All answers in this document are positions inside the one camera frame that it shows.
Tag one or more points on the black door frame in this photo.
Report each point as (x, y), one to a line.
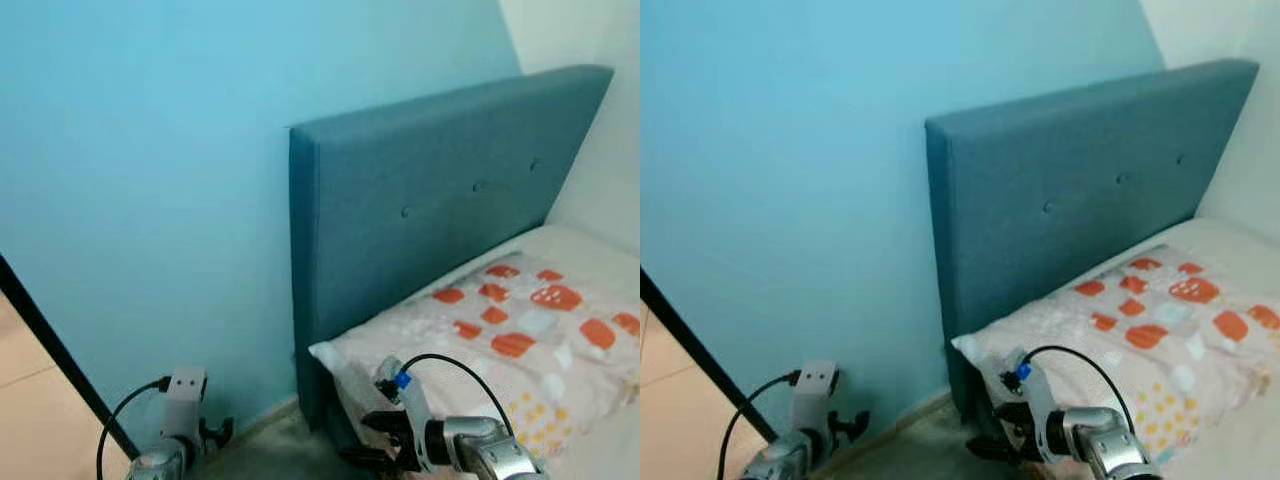
(60, 355)
(700, 350)

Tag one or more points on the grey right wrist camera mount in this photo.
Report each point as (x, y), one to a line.
(415, 410)
(1040, 400)

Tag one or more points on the pink patterned pillow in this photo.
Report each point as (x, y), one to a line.
(1150, 340)
(520, 340)

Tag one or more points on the blue upholstered bed frame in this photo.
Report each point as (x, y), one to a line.
(1060, 190)
(420, 200)

